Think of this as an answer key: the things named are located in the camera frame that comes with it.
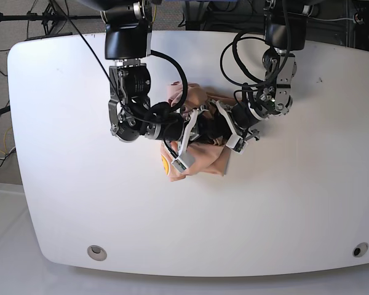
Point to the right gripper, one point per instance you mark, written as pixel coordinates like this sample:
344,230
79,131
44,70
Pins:
173,133

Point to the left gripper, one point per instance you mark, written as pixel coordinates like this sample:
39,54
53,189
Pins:
237,119

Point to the peach pink T-shirt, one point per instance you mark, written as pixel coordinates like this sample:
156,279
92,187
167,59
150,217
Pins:
210,158

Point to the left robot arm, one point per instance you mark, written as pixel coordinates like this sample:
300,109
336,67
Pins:
284,32

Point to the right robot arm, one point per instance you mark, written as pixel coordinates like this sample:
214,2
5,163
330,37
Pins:
128,36

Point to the black tripod stand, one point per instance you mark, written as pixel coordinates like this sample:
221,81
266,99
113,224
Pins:
51,19

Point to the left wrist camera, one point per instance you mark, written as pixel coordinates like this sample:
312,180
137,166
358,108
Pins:
236,143

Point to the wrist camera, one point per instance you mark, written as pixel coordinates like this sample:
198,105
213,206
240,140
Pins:
236,143
183,161

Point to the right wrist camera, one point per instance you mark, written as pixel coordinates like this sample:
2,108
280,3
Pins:
183,161

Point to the left table cable grommet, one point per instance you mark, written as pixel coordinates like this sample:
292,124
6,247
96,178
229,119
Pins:
96,253

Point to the table cable grommet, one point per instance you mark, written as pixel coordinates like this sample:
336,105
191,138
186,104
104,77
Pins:
360,250
96,253

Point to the black equipment frame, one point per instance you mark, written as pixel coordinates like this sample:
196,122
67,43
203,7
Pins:
344,23

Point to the right table cable grommet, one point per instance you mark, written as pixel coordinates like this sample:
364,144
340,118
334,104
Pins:
360,250

